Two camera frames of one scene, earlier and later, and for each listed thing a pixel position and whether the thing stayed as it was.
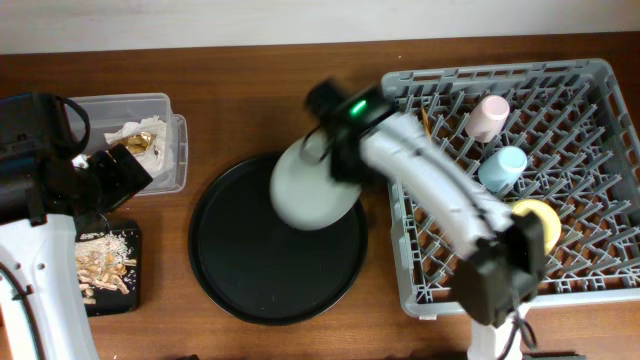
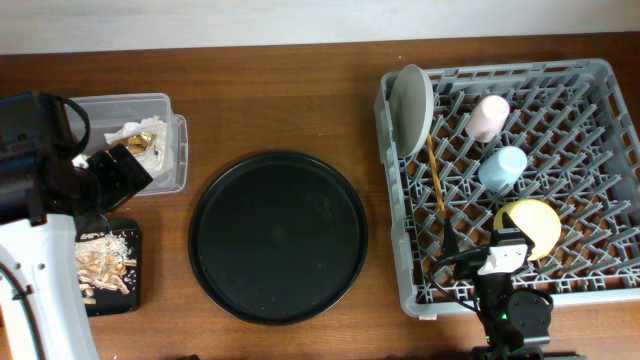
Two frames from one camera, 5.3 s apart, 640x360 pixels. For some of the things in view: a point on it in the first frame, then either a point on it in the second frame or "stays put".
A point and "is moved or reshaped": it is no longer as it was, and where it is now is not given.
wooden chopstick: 426,124 is moved or reshaped
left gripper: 127,176 stays put
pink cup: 487,118 stays put
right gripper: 339,168 to 469,265
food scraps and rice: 103,263 stays put
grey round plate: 306,195 to 411,111
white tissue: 158,161 stays put
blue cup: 500,168 stays put
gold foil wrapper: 136,143 stays put
